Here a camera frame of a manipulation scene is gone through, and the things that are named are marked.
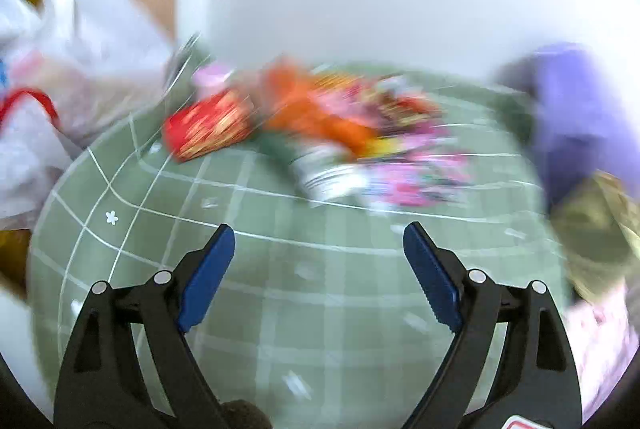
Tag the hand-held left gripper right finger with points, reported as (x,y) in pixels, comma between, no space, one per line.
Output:
(432,279)

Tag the dark red snack packet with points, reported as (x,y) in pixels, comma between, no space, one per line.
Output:
(400,101)

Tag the white and green packet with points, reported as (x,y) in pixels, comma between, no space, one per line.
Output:
(327,174)

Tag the pink printed snack packet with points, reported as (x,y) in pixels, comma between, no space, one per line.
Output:
(415,179)

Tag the orange snack bag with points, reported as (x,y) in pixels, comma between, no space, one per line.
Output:
(310,114)

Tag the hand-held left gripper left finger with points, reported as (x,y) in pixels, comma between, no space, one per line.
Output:
(205,279)

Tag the purple bag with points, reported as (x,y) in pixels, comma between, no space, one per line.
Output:
(575,119)

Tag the olive green packet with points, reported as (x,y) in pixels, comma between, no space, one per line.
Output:
(595,229)

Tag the white plastic bag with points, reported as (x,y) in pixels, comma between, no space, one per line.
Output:
(100,34)

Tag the pink cloth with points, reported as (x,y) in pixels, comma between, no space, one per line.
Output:
(605,339)

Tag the green checked bedsheet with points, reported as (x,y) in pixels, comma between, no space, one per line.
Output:
(320,279)

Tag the pink cup with lid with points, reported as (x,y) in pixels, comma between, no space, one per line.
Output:
(214,81)

